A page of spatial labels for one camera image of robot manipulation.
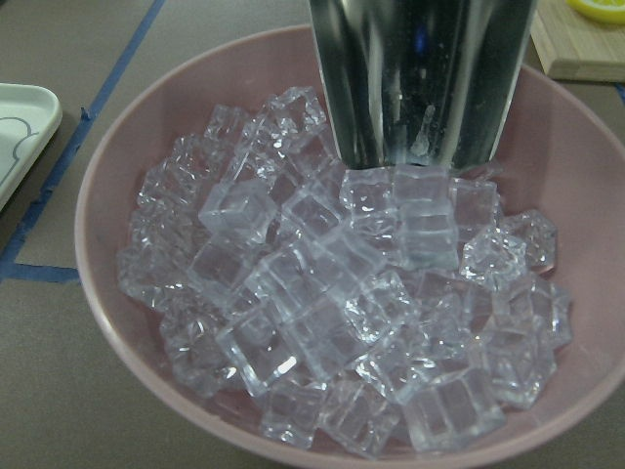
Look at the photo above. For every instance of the metal ice scoop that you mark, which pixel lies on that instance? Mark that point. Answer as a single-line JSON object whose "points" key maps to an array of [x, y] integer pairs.
{"points": [[419, 82]]}

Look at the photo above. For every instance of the clear ice cubes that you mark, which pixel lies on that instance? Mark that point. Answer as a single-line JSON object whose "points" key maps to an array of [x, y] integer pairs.
{"points": [[389, 303]]}

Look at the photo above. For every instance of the pink bowl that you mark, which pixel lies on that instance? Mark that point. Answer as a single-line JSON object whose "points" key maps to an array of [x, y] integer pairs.
{"points": [[557, 158]]}

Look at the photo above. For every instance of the cream bear tray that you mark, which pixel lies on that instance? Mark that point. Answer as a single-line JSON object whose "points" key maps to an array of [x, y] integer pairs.
{"points": [[30, 116]]}

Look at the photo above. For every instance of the wooden cutting board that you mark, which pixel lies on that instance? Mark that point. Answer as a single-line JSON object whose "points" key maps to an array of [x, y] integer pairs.
{"points": [[571, 46]]}

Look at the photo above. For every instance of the lemon slice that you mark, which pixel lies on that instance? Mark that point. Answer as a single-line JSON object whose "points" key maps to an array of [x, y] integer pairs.
{"points": [[604, 11]]}

